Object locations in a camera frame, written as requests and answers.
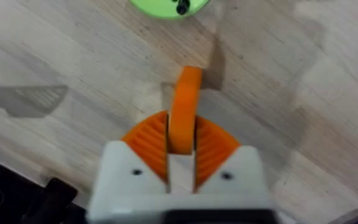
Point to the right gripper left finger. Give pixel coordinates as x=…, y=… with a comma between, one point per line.
x=141, y=155

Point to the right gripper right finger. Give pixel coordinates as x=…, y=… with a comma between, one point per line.
x=222, y=155

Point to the orange ribbed wedge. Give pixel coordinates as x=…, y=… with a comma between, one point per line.
x=184, y=109

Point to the black screw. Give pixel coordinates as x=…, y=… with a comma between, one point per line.
x=182, y=7

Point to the green disc with holes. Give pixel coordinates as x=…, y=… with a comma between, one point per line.
x=166, y=7

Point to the black rail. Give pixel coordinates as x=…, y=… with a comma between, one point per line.
x=17, y=196

